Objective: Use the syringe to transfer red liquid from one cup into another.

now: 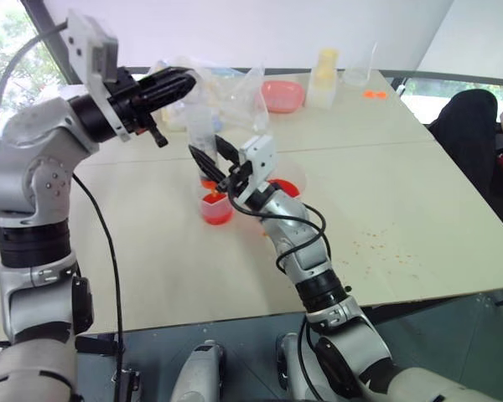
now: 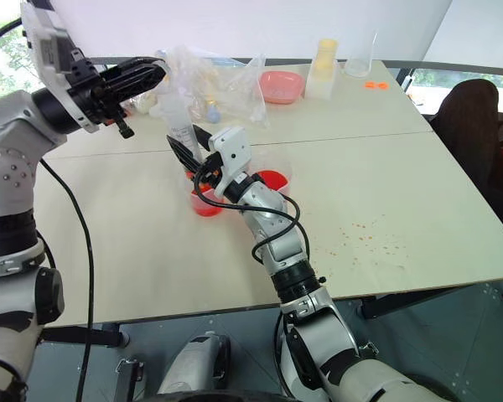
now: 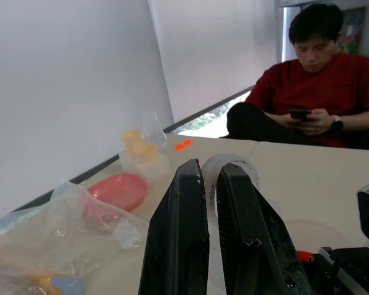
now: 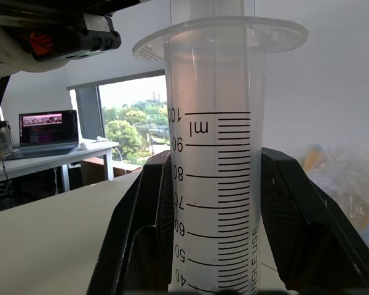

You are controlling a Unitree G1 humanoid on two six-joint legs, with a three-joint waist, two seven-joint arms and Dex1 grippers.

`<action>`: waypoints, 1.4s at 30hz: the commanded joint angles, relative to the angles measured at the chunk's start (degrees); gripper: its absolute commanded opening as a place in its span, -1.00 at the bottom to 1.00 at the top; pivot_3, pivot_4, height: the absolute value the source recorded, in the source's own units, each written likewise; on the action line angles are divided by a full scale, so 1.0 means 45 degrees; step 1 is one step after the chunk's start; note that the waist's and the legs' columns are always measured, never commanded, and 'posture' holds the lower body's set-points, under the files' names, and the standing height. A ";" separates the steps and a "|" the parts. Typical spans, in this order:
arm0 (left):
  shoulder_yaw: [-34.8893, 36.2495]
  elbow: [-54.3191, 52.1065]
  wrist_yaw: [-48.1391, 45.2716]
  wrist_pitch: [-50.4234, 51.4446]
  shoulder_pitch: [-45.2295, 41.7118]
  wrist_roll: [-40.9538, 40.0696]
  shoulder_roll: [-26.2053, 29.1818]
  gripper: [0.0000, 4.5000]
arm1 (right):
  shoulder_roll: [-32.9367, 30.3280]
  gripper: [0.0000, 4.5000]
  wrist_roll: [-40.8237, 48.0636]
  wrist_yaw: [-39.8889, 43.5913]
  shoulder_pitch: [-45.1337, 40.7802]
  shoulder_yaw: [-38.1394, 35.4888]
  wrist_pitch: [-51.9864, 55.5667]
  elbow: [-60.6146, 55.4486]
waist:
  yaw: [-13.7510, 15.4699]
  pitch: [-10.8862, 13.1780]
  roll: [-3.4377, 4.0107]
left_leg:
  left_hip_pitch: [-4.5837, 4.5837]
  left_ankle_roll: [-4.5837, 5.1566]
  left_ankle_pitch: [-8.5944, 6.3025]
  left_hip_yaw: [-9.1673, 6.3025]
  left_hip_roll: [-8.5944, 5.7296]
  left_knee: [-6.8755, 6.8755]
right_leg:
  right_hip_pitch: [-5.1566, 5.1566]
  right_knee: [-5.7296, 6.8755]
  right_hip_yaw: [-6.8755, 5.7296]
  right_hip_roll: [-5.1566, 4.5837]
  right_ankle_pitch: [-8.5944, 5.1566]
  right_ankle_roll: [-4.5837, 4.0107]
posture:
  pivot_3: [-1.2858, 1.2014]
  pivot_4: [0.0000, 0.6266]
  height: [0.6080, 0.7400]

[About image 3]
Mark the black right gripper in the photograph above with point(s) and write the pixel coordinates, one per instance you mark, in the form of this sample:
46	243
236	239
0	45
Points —
350	270

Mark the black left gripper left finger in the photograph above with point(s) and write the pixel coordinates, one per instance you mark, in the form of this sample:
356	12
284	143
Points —
175	233

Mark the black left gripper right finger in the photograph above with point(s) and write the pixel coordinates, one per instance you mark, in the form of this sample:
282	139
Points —
252	246

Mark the clear tape roll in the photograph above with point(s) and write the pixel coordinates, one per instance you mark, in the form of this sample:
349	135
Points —
221	159

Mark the black smartphone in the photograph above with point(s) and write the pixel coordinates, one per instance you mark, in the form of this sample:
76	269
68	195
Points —
299	113

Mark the person's right hand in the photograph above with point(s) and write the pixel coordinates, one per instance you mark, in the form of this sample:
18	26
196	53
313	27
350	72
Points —
290	122

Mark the person's left hand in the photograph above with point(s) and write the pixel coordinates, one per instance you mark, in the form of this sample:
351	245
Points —
319	121

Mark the pink plastic plate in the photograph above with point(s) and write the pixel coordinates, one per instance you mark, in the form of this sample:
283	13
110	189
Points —
120	190

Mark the small orange cap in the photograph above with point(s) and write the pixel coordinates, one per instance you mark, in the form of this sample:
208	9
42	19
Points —
188	142
180	147

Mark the small clear plastic bag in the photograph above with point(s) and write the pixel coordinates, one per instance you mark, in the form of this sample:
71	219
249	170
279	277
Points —
153	129

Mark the blue plastic piece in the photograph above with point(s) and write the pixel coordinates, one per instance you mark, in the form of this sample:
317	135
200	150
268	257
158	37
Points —
69	284

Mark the large clear plastic bag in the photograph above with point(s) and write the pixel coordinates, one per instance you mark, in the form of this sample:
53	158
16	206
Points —
49	239

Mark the yellow plastic piece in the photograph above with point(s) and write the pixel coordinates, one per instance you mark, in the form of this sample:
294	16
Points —
43	281

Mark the black wristwatch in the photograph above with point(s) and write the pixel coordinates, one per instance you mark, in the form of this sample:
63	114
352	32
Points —
337	124

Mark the person in red shirt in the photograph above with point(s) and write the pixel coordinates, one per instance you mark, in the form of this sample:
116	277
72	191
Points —
326	86

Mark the colourful wall picture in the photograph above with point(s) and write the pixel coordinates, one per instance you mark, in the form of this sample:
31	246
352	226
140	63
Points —
352	30

